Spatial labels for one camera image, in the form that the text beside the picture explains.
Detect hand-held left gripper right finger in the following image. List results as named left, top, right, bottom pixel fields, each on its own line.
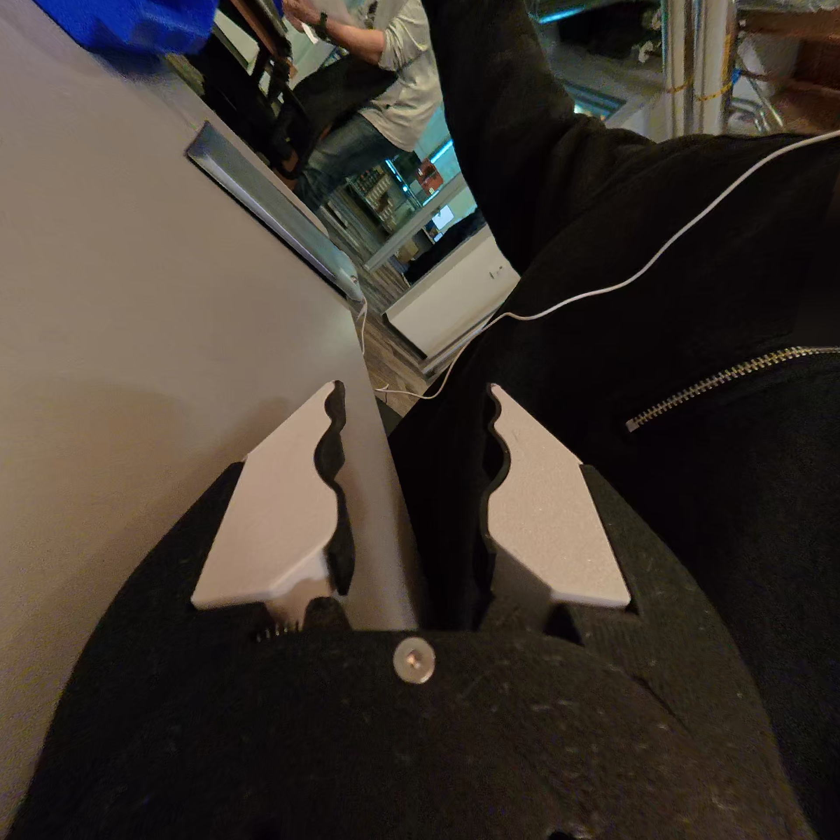
left=480, top=384, right=634, bottom=614

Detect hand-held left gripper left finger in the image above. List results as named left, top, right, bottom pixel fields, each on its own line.
left=190, top=379, right=357, bottom=611

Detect person in black jacket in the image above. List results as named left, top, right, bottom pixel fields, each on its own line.
left=387, top=0, right=840, bottom=840

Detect white low cabinet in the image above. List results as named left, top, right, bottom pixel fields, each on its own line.
left=384, top=230, right=522, bottom=358

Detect black phone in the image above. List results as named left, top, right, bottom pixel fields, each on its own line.
left=185, top=120, right=365, bottom=303

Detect black bag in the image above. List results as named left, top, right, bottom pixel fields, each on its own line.
left=289, top=56, right=401, bottom=165

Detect grey metal pipes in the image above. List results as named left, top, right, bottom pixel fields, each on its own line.
left=663, top=0, right=736, bottom=135

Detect blue plastic bin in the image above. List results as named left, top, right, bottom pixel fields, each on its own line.
left=33, top=0, right=217, bottom=56

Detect thin white cord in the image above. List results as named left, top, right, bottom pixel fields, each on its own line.
left=348, top=128, right=840, bottom=401

